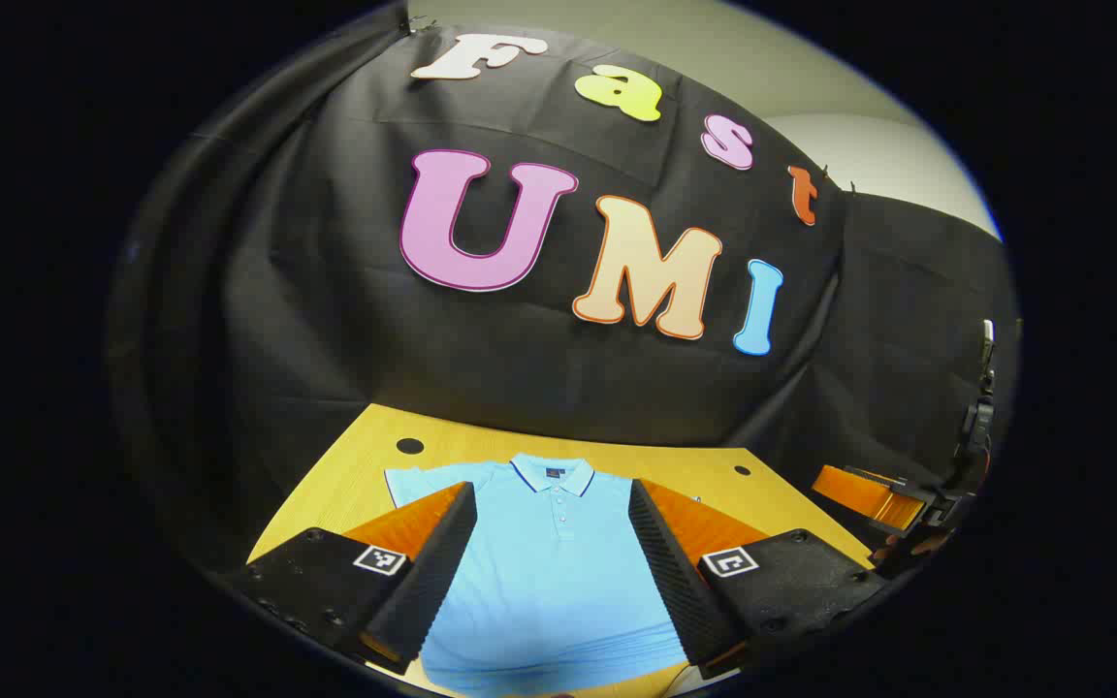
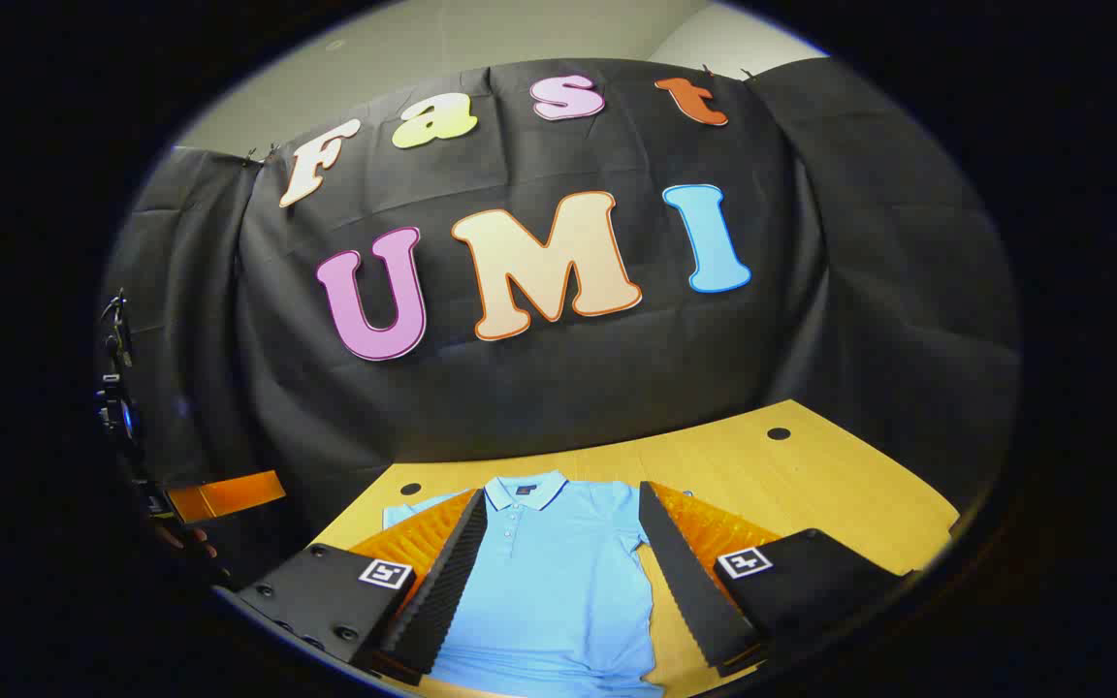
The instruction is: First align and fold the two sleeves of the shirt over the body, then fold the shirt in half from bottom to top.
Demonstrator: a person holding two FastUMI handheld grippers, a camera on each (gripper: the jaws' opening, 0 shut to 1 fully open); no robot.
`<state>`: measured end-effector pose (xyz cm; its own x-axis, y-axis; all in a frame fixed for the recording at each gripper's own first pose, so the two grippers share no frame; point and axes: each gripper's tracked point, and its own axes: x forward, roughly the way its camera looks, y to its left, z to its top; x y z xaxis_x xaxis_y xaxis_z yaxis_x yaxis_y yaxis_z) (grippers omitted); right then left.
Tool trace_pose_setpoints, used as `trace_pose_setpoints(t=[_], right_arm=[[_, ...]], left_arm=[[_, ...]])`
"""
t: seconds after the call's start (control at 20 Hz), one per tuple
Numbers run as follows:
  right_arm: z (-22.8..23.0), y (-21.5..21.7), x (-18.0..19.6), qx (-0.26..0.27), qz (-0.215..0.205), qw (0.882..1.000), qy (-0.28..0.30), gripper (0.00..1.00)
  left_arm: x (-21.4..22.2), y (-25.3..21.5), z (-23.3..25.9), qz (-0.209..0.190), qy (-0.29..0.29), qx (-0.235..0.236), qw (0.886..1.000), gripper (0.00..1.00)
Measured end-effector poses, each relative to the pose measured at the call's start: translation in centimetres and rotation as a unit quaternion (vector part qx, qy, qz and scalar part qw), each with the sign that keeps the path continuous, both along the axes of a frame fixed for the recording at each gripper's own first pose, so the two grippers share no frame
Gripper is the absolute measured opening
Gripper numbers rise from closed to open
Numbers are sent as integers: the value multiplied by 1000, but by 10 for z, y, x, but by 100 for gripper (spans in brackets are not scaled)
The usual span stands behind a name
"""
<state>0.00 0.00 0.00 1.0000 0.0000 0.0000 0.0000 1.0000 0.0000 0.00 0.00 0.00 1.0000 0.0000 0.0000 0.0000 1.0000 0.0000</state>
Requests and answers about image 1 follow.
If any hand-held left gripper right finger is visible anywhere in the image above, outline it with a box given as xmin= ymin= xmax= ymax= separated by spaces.
xmin=628 ymin=478 xmax=889 ymax=680

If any black backdrop cloth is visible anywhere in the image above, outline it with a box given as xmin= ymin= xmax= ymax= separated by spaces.
xmin=108 ymin=5 xmax=1020 ymax=583

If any light blue T-shirt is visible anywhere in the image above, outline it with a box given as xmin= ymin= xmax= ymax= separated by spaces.
xmin=384 ymin=453 xmax=707 ymax=697

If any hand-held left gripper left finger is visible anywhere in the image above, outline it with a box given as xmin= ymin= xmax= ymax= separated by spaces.
xmin=224 ymin=482 xmax=478 ymax=677

